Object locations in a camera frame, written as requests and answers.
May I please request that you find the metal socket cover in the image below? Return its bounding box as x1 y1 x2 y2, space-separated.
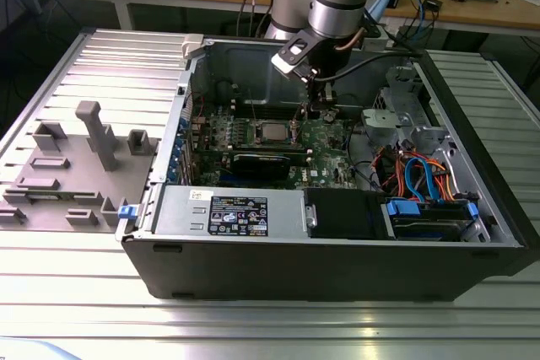
255 121 297 145

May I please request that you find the silver drive cage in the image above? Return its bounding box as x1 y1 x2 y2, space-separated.
360 62 425 146

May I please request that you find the green motherboard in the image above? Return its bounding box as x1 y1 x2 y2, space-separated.
187 105 359 191

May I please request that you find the black graphics card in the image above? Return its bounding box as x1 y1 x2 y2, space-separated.
221 151 292 182

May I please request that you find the black drive bay box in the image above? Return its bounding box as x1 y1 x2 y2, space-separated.
303 188 387 239

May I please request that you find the hard disk in blue carrier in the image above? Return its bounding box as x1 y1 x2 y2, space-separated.
381 197 480 243

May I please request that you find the black open PC case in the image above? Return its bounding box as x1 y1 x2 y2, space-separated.
114 35 540 304

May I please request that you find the silver power supply unit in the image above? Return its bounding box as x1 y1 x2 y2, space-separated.
154 185 307 239

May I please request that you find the grey parts rack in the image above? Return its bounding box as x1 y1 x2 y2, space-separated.
0 100 164 234

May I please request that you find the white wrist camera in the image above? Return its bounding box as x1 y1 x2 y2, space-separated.
271 33 320 83

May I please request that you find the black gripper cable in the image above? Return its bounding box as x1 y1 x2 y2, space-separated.
311 26 425 83

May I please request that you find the silver cage bracket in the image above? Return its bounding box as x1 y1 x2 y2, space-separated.
361 107 413 142

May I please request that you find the blue wire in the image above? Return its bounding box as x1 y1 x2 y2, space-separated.
402 157 435 203

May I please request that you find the orange wire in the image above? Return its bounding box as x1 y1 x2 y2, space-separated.
424 159 457 203

